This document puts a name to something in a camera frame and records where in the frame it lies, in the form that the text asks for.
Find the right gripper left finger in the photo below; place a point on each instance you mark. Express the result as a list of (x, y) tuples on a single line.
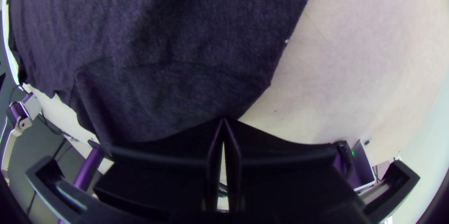
[(165, 175)]

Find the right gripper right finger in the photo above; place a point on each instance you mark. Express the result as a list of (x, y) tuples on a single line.
[(284, 178)]

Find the black t-shirt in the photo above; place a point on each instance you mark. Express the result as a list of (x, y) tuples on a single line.
[(158, 48)]

